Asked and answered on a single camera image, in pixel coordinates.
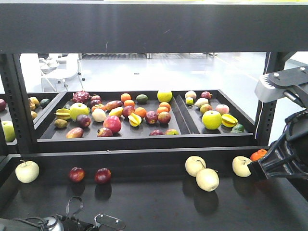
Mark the yellow star fruit right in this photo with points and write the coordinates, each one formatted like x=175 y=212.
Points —
x=229 y=120

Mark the yellow star fruit left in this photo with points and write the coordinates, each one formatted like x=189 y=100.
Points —
x=63 y=113

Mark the pale pear far left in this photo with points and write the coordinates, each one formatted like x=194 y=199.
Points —
x=27 y=171

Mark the pale pear centre front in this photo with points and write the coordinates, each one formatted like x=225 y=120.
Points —
x=207 y=179

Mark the large red apple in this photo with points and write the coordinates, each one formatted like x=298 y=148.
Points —
x=113 y=123

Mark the dark red apple left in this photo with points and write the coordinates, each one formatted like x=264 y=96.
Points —
x=76 y=174

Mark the pale pear right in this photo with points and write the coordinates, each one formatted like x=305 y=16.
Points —
x=240 y=166

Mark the large green apple left tray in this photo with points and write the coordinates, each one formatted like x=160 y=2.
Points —
x=78 y=109

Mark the orange tangerine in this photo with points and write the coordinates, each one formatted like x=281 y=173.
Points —
x=258 y=154

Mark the yellow star fruit centre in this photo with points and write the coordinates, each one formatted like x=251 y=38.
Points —
x=134 y=120

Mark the dark red apple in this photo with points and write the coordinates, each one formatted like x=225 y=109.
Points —
x=76 y=174
x=102 y=176

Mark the yellow star fruit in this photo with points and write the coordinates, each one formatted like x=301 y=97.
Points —
x=134 y=120
x=63 y=113
x=229 y=120

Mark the pale pear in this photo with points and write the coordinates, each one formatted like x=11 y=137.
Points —
x=207 y=179
x=27 y=171
x=194 y=164
x=240 y=166

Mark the large green apple tray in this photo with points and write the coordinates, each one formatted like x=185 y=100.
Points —
x=78 y=109
x=211 y=119

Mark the green avocado back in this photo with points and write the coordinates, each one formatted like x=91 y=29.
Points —
x=142 y=99

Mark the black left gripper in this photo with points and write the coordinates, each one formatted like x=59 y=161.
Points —
x=56 y=222

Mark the large green apple right tray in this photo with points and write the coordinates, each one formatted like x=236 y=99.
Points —
x=211 y=119

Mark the pale pear centre back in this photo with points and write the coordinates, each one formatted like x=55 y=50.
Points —
x=194 y=164

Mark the red dragon fruit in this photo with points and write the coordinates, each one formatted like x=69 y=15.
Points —
x=81 y=96

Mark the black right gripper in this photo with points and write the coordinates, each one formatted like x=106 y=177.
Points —
x=287 y=157

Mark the yellow green pomelo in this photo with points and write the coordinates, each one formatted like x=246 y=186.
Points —
x=164 y=96

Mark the dark red apple right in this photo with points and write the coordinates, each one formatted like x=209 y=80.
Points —
x=102 y=176

